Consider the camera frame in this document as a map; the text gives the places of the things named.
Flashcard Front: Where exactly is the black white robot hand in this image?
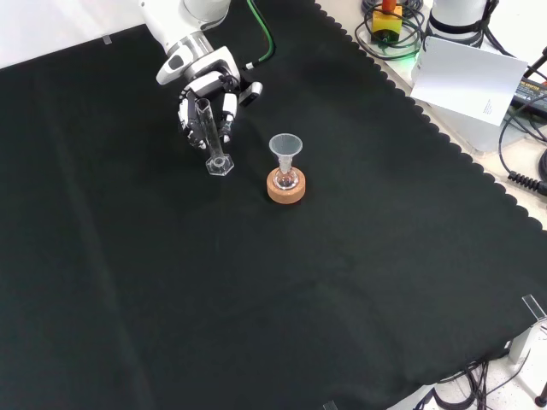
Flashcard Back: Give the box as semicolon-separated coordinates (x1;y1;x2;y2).
177;71;241;150

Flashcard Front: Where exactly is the clear glass graduated cylinder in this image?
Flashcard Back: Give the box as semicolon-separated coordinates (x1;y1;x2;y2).
195;97;236;178

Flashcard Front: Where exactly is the clear plastic funnel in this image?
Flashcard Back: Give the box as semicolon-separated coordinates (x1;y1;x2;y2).
268;133;304;172

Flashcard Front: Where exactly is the round-bottom glass flask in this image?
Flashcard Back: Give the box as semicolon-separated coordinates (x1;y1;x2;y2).
273;164;299;192

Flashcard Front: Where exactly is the yellow stop button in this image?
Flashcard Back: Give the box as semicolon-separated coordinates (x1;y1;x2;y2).
370;0;404;44

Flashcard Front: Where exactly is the black cloth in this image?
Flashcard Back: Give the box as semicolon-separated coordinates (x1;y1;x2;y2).
0;0;547;410

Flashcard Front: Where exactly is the pale board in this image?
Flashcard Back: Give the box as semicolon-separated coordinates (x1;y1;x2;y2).
409;35;530;127

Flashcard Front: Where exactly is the black power adapter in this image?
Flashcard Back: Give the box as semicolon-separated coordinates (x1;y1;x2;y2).
510;78;547;113

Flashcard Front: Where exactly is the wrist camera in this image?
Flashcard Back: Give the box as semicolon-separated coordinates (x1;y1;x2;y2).
238;80;264;108

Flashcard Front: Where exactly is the green cable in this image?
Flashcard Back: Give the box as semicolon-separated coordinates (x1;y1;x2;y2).
244;0;275;72

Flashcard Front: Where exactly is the cork ring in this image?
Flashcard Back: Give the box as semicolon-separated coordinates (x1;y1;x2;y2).
266;167;308;205

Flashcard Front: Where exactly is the dark looped cable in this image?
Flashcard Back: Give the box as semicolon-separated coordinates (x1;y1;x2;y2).
353;0;426;61

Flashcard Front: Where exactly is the black coiled cable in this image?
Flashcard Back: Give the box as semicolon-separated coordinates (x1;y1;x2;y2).
497;108;547;192

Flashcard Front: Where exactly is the black cable bundle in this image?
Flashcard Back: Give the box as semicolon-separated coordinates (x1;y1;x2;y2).
412;360;531;410

